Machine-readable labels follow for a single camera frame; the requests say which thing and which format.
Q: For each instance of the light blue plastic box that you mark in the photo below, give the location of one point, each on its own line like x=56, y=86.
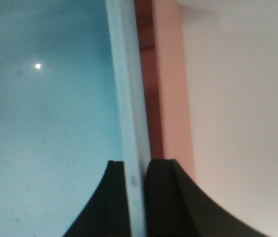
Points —
x=71, y=99

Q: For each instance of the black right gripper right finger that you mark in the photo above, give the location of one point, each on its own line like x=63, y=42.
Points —
x=177, y=207

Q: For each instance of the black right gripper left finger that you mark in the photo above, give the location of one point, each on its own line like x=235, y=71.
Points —
x=106, y=214

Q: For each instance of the pink plastic box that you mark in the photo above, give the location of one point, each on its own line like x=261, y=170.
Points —
x=159, y=26

